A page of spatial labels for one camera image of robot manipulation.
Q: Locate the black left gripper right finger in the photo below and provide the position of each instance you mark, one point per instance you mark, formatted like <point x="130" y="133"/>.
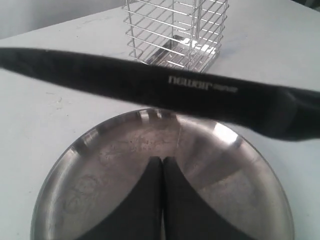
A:
<point x="186" y="215"/>

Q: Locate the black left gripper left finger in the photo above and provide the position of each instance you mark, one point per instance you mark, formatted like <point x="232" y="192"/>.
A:
<point x="139" y="215"/>

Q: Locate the black knife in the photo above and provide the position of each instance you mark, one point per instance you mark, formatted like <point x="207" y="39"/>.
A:
<point x="275" y="111"/>

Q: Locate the round stainless steel plate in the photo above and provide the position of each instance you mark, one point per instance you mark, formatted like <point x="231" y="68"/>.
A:
<point x="93" y="176"/>

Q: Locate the metal wire utensil rack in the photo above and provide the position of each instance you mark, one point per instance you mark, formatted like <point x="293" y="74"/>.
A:
<point x="180" y="34"/>

